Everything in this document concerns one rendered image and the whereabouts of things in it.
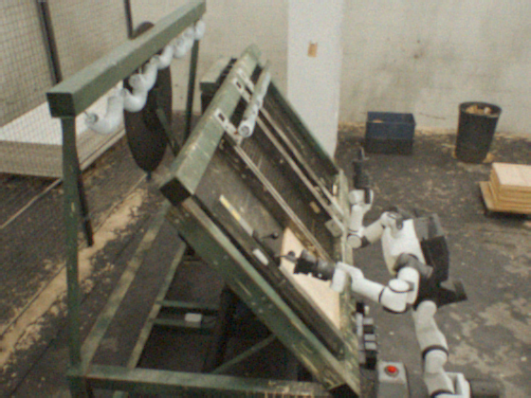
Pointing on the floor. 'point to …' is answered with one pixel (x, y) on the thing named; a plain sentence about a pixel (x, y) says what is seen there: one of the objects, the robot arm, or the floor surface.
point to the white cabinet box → (316, 64)
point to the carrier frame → (124, 376)
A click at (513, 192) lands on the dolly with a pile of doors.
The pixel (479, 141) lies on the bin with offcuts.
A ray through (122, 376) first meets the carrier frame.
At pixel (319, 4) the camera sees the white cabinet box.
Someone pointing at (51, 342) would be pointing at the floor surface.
